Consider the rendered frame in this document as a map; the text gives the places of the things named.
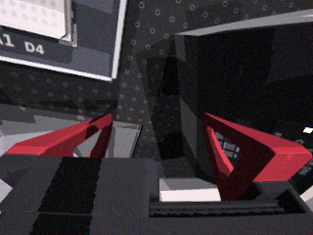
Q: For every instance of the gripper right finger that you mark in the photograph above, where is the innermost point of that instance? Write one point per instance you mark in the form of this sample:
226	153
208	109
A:
265	157

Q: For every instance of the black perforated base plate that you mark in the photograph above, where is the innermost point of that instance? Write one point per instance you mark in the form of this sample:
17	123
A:
145	90

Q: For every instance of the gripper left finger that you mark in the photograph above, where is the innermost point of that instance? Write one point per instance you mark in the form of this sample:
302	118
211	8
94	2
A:
61	143

